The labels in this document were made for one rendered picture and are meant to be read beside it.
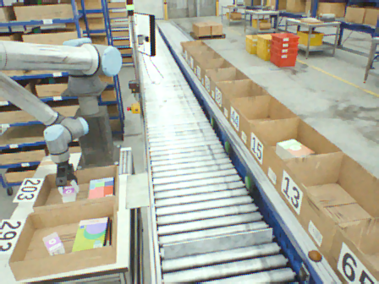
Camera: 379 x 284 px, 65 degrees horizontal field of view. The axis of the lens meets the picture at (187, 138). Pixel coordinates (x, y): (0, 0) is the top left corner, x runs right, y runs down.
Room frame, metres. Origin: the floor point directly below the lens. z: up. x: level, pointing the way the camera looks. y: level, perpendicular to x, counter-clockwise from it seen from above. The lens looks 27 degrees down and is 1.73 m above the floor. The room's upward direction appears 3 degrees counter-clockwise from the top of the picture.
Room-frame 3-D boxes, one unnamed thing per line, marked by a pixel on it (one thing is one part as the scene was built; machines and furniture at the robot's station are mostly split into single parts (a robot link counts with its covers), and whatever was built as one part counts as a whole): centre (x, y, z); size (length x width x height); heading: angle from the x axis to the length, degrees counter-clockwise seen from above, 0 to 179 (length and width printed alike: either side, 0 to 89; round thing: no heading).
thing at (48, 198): (1.26, 0.57, 0.80); 0.38 x 0.28 x 0.10; 99
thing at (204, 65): (2.85, -0.29, 0.96); 0.39 x 0.29 x 0.17; 8
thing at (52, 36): (2.60, 1.06, 1.39); 0.40 x 0.30 x 0.10; 97
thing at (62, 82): (2.60, 1.06, 0.99); 0.40 x 0.30 x 0.10; 95
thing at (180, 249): (0.90, -0.11, 0.76); 0.46 x 0.01 x 0.09; 98
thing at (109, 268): (1.28, 0.62, 0.74); 1.00 x 0.58 x 0.03; 8
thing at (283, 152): (1.34, -0.55, 0.92); 0.16 x 0.11 x 0.07; 21
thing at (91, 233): (0.96, 0.43, 0.79); 0.19 x 0.14 x 0.02; 6
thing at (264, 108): (1.68, -0.46, 0.96); 0.39 x 0.29 x 0.17; 8
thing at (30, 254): (0.95, 0.52, 0.80); 0.38 x 0.28 x 0.10; 99
